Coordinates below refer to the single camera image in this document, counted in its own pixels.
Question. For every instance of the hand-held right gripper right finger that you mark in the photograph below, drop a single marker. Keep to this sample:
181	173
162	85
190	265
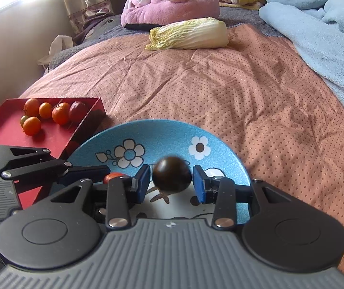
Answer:
199	186

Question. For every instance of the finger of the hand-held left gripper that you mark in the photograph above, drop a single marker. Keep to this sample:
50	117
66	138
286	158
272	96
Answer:
81	174
99	212

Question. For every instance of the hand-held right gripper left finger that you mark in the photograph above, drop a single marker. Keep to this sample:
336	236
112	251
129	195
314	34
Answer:
143	183

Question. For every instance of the red tomato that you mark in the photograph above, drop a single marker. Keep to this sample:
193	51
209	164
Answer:
115	177

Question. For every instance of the dark brown tomato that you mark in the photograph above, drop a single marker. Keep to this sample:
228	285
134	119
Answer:
172	173

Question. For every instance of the blue flower-print plate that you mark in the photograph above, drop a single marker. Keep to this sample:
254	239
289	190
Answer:
166	138

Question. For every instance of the red tray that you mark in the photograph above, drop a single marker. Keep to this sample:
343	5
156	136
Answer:
6	132

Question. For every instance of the orange tomato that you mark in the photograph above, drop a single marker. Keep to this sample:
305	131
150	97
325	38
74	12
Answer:
31	125

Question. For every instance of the green tomato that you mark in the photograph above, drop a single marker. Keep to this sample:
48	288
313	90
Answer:
23	120

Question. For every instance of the tangerine with green calyx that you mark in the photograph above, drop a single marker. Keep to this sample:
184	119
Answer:
61	113

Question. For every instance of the small orange kumquat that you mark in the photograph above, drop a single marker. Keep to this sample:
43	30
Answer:
45	110

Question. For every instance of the pink dotted bedspread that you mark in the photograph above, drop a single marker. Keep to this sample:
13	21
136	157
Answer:
220	96

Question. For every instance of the white paper bag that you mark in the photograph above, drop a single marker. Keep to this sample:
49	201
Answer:
57	46

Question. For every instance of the grey plush blanket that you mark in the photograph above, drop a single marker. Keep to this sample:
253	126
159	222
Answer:
99	33

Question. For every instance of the napa cabbage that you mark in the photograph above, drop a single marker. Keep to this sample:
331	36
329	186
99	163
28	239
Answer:
196	34

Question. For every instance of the pink plush cushion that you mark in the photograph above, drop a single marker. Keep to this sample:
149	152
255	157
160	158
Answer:
160	9

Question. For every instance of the light blue blanket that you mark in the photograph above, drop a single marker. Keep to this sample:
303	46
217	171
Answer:
325	21

